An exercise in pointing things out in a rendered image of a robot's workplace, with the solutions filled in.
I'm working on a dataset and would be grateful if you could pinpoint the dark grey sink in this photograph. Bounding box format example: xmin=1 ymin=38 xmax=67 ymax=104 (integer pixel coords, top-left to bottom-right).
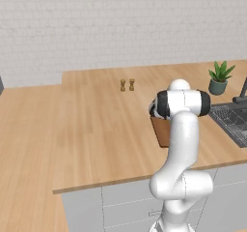
xmin=207 ymin=101 xmax=247 ymax=149

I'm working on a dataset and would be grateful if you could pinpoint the green potted plant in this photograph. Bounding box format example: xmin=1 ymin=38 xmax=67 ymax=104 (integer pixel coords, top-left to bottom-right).
xmin=207 ymin=60 xmax=236 ymax=97

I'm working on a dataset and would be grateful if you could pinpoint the dark grey tap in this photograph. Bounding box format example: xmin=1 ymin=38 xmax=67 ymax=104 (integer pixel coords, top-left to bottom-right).
xmin=232 ymin=76 xmax=247 ymax=105

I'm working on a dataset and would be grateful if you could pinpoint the grey cupboard run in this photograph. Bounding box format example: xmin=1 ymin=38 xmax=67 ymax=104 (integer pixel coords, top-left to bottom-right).
xmin=61 ymin=163 xmax=247 ymax=232

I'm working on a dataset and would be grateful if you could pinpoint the brown wooden cutting board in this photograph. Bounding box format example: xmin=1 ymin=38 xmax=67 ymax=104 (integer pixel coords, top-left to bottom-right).
xmin=150 ymin=115 xmax=172 ymax=149

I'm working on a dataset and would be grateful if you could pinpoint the grey drawer handle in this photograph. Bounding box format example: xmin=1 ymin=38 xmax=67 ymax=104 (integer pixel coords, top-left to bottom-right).
xmin=148 ymin=210 xmax=163 ymax=218

